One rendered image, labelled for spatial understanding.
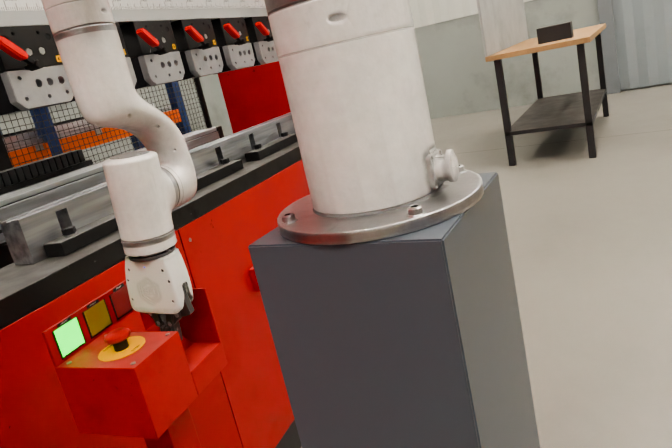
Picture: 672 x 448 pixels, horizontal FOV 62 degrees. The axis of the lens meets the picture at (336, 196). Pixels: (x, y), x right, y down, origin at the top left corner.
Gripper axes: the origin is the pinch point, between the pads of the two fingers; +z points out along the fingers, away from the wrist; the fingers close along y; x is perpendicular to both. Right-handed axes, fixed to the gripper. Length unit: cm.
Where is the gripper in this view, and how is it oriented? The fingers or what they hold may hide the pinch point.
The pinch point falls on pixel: (171, 333)
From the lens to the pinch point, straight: 103.6
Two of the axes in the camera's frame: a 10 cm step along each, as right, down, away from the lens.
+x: 3.5, -3.0, 8.9
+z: 1.4, 9.5, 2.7
